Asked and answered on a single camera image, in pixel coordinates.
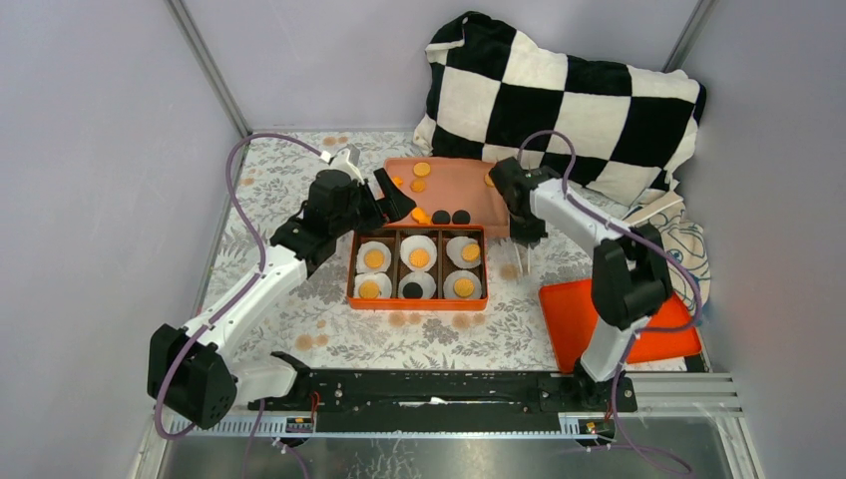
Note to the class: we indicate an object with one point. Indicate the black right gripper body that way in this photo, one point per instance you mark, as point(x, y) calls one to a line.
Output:
point(525, 230)

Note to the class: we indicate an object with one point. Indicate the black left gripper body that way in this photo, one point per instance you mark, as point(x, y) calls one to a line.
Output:
point(363, 212)

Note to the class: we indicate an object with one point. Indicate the black sandwich cookie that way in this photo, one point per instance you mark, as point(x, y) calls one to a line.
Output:
point(413, 290)
point(461, 217)
point(441, 218)

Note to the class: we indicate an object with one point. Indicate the orange tin lid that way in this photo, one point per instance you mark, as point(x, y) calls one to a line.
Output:
point(570, 318)

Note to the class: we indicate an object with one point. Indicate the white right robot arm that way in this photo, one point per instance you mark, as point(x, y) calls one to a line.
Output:
point(630, 278)

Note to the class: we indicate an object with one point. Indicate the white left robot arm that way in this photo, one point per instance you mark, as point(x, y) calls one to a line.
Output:
point(192, 370)

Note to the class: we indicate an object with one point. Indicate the golden swirl cookie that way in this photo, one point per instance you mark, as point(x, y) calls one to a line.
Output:
point(418, 186)

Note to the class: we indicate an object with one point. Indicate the white paper cup back middle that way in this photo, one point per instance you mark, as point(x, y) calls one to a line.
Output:
point(418, 241)

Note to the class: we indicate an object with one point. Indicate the pink cookie tray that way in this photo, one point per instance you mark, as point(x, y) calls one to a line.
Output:
point(455, 184)

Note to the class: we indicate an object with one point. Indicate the white paper cup back left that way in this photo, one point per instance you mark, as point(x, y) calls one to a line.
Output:
point(364, 248)

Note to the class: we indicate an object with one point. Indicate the orange cookie tin box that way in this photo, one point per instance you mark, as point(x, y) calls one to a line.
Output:
point(392, 237)

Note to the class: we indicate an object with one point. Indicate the white paper cup front left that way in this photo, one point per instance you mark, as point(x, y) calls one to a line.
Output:
point(380, 277)

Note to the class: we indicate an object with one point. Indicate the white paper cup front middle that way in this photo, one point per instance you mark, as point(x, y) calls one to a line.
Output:
point(424, 278)

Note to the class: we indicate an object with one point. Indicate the black white checkered pillow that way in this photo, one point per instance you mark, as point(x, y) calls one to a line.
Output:
point(613, 128)

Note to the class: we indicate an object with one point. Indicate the white paper cup front right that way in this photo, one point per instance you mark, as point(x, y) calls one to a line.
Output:
point(450, 279)

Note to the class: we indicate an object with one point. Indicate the floral tablecloth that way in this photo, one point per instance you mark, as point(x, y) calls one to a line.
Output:
point(315, 322)

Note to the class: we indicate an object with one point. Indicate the beige blue printed cloth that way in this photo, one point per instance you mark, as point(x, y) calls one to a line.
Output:
point(681, 237)

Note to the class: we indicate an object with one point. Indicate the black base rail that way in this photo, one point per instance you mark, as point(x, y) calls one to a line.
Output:
point(373, 401)

